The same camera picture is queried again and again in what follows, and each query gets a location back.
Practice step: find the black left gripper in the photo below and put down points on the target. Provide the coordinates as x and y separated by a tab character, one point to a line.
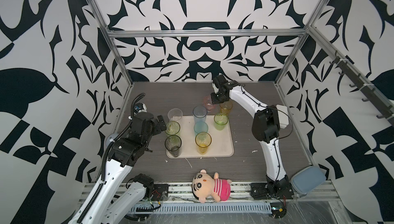
158	129

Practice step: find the cartoon boy plush doll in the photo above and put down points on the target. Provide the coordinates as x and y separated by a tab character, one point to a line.
204	186

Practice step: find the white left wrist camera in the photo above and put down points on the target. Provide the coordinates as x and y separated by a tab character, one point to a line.
139	108

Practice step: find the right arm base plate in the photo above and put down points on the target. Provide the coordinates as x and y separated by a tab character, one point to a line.
261	190

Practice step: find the tall blue plastic cup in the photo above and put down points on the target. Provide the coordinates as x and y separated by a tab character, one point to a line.
200	114

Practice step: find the teal plastic cup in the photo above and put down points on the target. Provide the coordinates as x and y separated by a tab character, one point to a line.
200	127

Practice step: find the pink plastic cup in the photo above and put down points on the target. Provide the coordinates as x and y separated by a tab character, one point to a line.
208	104

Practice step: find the tall green plastic cup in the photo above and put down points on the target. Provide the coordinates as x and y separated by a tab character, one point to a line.
172	128

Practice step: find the dark grey plastic cup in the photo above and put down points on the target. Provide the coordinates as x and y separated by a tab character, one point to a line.
173	145

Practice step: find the light blue zip pouch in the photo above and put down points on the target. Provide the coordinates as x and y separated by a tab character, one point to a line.
307	180

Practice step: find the short green plastic cup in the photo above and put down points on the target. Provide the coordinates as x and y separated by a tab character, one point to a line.
220	121

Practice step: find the clear plastic cup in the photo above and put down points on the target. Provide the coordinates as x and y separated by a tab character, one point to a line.
175	114

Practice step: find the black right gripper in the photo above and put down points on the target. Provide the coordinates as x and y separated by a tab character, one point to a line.
214	100

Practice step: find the wall hook rail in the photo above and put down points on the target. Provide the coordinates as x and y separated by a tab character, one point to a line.
359	82

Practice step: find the tall yellow plastic cup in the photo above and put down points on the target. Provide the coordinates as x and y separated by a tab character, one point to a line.
203	141

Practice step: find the white wall box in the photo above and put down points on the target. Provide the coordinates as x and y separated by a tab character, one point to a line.
283	116

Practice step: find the white slotted cable duct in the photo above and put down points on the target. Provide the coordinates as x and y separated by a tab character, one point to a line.
204	208

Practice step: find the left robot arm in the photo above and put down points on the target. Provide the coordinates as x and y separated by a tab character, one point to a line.
119	158

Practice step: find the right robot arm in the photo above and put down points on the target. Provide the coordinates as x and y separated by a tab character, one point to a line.
265	129

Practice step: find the beige plastic tray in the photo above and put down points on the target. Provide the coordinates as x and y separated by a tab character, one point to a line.
221	146

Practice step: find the short yellow plastic cup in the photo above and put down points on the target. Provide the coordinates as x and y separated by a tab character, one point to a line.
226	107

